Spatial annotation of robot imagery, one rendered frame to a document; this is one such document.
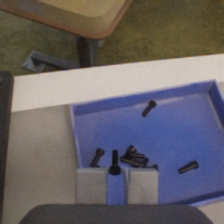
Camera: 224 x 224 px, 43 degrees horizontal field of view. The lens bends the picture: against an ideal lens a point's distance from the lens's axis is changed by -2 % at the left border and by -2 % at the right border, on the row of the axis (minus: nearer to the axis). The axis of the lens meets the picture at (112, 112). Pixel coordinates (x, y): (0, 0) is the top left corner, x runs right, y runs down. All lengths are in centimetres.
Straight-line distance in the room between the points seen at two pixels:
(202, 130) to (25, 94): 16
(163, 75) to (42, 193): 15
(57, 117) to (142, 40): 131
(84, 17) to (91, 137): 55
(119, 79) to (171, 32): 134
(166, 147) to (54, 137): 10
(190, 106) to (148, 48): 126
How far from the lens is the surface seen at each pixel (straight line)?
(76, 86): 27
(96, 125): 25
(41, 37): 159
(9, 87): 27
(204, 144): 25
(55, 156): 24
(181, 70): 29
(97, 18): 76
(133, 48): 150
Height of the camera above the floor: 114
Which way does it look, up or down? 62 degrees down
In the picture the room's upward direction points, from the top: 1 degrees clockwise
